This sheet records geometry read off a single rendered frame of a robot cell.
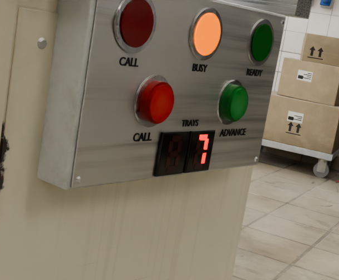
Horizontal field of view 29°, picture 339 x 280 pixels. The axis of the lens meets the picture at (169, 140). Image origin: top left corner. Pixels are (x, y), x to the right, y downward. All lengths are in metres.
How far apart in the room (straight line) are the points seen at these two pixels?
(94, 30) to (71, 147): 0.08
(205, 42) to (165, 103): 0.06
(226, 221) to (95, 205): 0.19
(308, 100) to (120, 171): 3.87
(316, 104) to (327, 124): 0.14
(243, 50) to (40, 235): 0.22
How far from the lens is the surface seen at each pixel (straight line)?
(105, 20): 0.41
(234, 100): 0.53
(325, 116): 4.21
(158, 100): 0.45
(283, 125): 4.26
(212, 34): 0.50
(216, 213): 0.63
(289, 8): 0.61
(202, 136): 0.51
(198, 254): 0.62
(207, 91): 0.51
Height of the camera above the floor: 0.82
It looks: 10 degrees down
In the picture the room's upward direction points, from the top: 9 degrees clockwise
